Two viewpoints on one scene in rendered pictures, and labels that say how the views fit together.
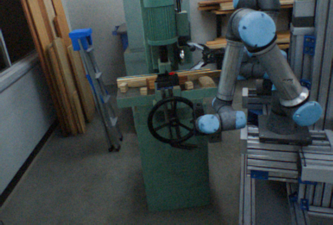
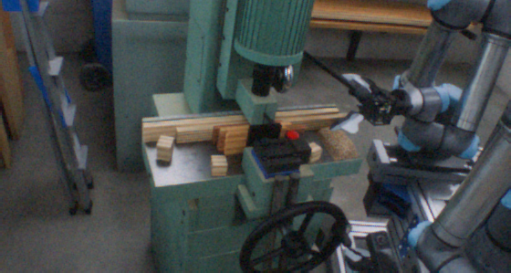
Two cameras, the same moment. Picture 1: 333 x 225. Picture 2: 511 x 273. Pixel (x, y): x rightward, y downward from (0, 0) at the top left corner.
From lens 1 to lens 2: 0.86 m
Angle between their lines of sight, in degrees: 26
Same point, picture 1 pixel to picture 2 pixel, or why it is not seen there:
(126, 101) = (178, 190)
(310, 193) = not seen: outside the picture
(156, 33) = (272, 37)
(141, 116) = (204, 217)
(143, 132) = (200, 243)
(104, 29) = not seen: outside the picture
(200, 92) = (332, 168)
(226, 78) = (480, 209)
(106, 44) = not seen: outside the picture
